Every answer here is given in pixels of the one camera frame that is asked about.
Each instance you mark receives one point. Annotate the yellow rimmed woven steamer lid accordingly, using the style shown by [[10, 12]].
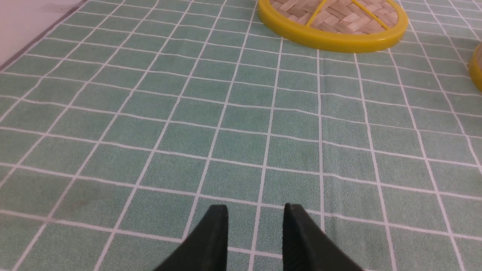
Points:
[[346, 26]]

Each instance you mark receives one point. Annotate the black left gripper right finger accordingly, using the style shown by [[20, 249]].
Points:
[[307, 248]]

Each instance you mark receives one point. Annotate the green checkered tablecloth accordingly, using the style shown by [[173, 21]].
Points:
[[127, 120]]

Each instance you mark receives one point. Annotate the yellow rimmed bamboo steamer basket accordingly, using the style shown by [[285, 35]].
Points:
[[475, 67]]

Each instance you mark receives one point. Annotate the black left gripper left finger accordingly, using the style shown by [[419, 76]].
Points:
[[206, 248]]

